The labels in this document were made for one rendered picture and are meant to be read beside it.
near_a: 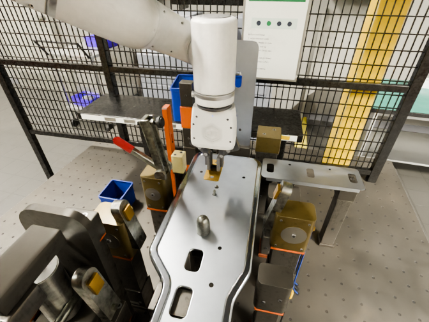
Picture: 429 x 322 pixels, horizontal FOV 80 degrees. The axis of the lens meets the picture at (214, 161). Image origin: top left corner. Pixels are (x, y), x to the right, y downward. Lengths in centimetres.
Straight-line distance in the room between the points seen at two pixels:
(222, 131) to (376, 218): 84
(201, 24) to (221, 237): 43
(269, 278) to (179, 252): 19
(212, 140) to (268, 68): 58
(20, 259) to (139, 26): 36
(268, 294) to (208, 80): 44
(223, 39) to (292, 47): 61
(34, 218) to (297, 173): 65
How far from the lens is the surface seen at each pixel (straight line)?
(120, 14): 44
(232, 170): 79
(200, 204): 68
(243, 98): 83
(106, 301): 54
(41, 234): 45
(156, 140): 67
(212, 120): 55
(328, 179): 82
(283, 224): 63
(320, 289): 94
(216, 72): 49
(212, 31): 48
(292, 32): 106
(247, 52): 79
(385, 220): 124
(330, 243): 104
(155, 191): 72
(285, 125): 100
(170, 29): 56
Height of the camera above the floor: 148
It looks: 36 degrees down
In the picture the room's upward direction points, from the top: straight up
